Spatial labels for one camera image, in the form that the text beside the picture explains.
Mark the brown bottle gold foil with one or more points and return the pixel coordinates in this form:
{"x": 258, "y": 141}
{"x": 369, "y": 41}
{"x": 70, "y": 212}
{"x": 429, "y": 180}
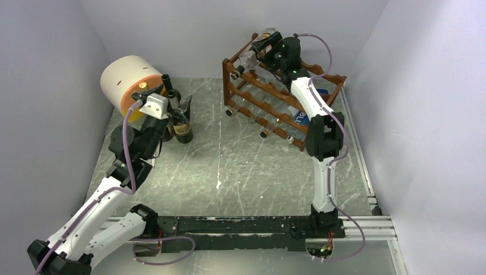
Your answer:
{"x": 144, "y": 87}

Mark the round drawer cabinet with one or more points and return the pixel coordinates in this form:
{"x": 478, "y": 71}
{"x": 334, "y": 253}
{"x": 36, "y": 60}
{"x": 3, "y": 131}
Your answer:
{"x": 119, "y": 83}

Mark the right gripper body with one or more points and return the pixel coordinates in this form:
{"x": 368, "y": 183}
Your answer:
{"x": 273, "y": 59}

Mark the clear liquor bottle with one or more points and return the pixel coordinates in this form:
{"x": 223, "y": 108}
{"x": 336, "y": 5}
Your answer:
{"x": 248, "y": 59}

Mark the clear bottle lower rack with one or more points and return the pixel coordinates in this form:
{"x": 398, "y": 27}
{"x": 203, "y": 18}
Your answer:
{"x": 277, "y": 105}

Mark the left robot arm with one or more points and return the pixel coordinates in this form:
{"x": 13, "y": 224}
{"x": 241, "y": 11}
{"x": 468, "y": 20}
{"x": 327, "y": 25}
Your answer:
{"x": 80, "y": 245}

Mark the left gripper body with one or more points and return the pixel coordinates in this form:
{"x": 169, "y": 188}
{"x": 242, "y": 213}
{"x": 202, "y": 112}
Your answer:
{"x": 173, "y": 119}

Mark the wooden wine rack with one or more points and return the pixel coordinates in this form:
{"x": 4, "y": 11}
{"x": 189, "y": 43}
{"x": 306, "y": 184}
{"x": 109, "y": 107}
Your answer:
{"x": 271, "y": 85}

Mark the dark bottle brown label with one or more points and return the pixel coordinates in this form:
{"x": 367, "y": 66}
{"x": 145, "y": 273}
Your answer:
{"x": 183, "y": 132}

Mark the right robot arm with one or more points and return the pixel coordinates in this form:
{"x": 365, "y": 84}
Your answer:
{"x": 326, "y": 134}

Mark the clear bottle blue label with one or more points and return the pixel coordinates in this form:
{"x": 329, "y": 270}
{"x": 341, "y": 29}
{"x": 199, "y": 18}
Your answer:
{"x": 301, "y": 118}

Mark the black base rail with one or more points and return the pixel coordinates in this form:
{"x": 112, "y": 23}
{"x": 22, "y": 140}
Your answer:
{"x": 245, "y": 233}

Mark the dark bottle white label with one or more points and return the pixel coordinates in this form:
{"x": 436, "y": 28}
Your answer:
{"x": 167, "y": 82}

